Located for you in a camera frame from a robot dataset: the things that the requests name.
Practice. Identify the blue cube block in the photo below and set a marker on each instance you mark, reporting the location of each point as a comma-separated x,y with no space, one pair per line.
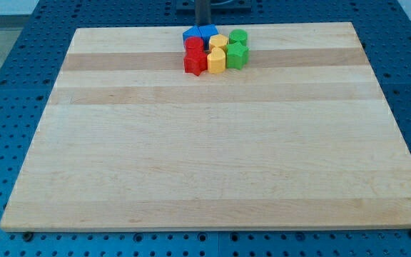
206,32

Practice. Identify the red star block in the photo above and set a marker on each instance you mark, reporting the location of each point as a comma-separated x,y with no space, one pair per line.
195,62

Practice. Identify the yellow heart block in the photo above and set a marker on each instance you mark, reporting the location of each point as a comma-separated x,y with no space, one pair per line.
216,61

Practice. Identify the green star block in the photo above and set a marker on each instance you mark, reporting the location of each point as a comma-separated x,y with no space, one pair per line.
236,56

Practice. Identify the red cylinder block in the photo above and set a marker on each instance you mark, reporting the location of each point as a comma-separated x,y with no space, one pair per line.
194,44

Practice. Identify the yellow hexagon block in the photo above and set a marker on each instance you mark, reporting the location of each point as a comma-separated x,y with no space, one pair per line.
218,41

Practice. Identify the green cylinder block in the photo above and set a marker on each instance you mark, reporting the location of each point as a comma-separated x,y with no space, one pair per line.
238,36

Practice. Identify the wooden board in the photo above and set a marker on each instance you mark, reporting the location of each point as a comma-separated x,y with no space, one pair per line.
301,138

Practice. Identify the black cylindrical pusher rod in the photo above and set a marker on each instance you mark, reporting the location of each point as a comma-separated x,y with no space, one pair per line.
202,10

